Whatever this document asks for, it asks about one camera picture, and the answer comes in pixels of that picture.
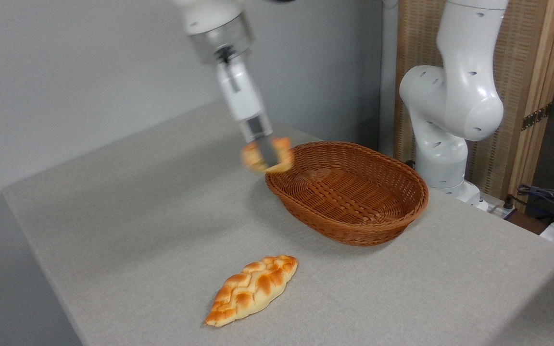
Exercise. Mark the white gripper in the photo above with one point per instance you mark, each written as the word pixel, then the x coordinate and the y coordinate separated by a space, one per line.
pixel 241 91

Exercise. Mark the round golden bread roll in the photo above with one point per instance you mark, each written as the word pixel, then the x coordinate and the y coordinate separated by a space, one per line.
pixel 254 161

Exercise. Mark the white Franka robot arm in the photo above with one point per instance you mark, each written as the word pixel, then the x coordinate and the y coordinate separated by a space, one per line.
pixel 459 96

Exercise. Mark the braided golden bread loaf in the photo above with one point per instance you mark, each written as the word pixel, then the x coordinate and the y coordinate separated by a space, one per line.
pixel 253 288

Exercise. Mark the brown wicker basket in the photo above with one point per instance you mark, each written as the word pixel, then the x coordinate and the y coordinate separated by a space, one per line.
pixel 354 197

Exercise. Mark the dark metal screen hinge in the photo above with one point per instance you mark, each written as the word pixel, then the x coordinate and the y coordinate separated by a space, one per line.
pixel 536 116

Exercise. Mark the wooden folding screen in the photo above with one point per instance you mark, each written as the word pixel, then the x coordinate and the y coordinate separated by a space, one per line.
pixel 527 62

